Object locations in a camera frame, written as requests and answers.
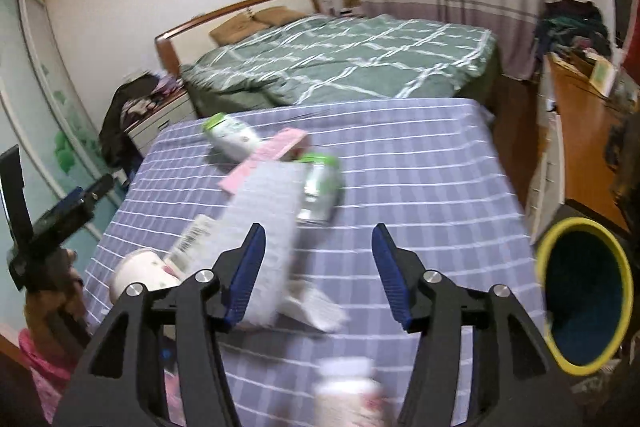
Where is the clothes pile by curtain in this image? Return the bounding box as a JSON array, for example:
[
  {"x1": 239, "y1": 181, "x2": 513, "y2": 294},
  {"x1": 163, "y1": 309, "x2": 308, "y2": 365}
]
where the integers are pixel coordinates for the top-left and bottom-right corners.
[{"x1": 536, "y1": 0, "x2": 621, "y2": 58}]

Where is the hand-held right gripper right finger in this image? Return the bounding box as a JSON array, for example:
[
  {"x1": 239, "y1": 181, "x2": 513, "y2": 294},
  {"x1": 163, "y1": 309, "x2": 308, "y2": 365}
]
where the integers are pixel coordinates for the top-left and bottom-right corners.
[{"x1": 371, "y1": 223, "x2": 583, "y2": 427}]

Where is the white ribbed plastic wrapper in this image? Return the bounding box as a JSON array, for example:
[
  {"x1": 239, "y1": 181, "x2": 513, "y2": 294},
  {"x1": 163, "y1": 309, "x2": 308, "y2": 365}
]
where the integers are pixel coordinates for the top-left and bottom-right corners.
[{"x1": 222, "y1": 161, "x2": 307, "y2": 329}]

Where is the white and green plastic bottle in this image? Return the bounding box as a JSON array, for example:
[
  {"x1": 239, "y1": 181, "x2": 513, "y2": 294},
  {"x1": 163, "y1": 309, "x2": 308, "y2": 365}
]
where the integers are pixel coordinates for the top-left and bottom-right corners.
[{"x1": 202, "y1": 113, "x2": 262, "y2": 162}]

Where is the white pill bottle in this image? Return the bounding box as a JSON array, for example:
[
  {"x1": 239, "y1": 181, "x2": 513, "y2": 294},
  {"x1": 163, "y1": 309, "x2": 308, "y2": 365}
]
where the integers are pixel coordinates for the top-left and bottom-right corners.
[{"x1": 314, "y1": 356, "x2": 393, "y2": 427}]

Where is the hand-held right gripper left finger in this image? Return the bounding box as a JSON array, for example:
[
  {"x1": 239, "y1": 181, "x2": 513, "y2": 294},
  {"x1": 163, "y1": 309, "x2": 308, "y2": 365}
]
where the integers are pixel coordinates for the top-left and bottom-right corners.
[{"x1": 52, "y1": 223, "x2": 267, "y2": 427}]

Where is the wardrobe sliding door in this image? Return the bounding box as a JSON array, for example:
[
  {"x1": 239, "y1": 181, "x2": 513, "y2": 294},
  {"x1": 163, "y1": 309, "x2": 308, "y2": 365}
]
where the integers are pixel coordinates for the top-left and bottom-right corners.
[{"x1": 0, "y1": 0, "x2": 127, "y2": 258}]

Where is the white nightstand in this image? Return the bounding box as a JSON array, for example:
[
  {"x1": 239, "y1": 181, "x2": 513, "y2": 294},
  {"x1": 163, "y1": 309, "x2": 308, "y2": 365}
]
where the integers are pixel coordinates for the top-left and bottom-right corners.
[{"x1": 124, "y1": 86, "x2": 197, "y2": 158}]

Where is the pink carton box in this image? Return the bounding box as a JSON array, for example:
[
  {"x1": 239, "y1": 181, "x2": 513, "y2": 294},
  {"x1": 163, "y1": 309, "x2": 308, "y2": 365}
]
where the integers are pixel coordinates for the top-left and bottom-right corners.
[{"x1": 221, "y1": 128, "x2": 309, "y2": 198}]

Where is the person's left hand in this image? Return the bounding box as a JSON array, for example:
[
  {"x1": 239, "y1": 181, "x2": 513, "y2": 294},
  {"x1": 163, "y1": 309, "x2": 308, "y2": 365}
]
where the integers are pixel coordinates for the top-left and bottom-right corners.
[{"x1": 25, "y1": 249, "x2": 88, "y2": 345}]

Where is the dark clothes pile on nightstand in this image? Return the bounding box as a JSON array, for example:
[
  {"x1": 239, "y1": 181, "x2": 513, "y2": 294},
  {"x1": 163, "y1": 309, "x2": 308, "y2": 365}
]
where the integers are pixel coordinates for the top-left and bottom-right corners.
[{"x1": 98, "y1": 73, "x2": 162, "y2": 172}]

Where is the pink basket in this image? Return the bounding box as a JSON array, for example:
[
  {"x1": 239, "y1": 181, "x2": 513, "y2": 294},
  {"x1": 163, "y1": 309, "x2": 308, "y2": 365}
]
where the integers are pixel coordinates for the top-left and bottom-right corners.
[{"x1": 19, "y1": 327, "x2": 77, "y2": 424}]

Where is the green checked bed blanket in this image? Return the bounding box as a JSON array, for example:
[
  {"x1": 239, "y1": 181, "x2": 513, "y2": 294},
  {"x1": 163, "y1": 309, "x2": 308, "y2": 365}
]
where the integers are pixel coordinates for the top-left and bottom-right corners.
[{"x1": 179, "y1": 13, "x2": 503, "y2": 108}]

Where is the blue bin with yellow rim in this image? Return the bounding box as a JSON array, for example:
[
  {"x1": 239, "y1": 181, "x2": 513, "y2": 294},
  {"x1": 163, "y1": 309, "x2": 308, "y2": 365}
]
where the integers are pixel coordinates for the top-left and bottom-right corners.
[{"x1": 535, "y1": 217, "x2": 634, "y2": 376}]

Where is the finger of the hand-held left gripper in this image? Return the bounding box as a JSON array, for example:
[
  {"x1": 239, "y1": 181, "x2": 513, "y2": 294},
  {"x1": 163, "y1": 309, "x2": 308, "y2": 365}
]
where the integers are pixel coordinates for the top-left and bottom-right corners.
[{"x1": 60, "y1": 174, "x2": 116, "y2": 220}]

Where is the white paper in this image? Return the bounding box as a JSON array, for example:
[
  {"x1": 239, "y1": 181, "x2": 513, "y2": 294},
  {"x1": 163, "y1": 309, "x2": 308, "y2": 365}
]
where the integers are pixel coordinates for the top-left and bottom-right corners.
[{"x1": 277, "y1": 281, "x2": 349, "y2": 334}]

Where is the purple checked tablecloth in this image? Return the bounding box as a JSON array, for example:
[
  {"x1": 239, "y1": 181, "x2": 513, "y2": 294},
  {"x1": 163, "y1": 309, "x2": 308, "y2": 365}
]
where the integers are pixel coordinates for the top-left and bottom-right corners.
[{"x1": 82, "y1": 98, "x2": 549, "y2": 427}]

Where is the wooden bed headboard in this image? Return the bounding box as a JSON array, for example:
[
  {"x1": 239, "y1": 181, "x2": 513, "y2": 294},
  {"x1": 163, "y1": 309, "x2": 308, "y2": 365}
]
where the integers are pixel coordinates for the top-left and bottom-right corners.
[{"x1": 154, "y1": 0, "x2": 322, "y2": 78}]

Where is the wooden desk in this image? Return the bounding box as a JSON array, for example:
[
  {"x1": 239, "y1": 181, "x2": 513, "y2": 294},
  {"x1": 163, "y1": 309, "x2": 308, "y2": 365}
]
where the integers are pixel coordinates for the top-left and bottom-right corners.
[{"x1": 544, "y1": 53, "x2": 632, "y2": 233}]

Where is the white barcode label packet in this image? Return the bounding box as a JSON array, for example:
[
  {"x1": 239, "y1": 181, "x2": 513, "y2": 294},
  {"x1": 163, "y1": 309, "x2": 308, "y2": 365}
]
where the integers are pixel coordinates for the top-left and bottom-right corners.
[{"x1": 164, "y1": 214, "x2": 217, "y2": 279}]

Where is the brown pillow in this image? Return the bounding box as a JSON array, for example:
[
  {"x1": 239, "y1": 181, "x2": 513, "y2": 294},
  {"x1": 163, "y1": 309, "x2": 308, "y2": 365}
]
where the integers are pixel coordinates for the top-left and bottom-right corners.
[
  {"x1": 251, "y1": 6, "x2": 307, "y2": 28},
  {"x1": 208, "y1": 14, "x2": 257, "y2": 48}
]

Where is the white drawer unit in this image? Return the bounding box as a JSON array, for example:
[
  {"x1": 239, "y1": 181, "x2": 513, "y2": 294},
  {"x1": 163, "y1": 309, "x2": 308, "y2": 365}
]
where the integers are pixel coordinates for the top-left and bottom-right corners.
[{"x1": 525, "y1": 107, "x2": 567, "y2": 244}]

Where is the clear cup with green label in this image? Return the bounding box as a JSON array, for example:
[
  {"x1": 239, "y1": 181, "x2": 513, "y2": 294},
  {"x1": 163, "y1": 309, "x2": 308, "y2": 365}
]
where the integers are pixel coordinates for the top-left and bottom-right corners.
[{"x1": 295, "y1": 153, "x2": 344, "y2": 226}]

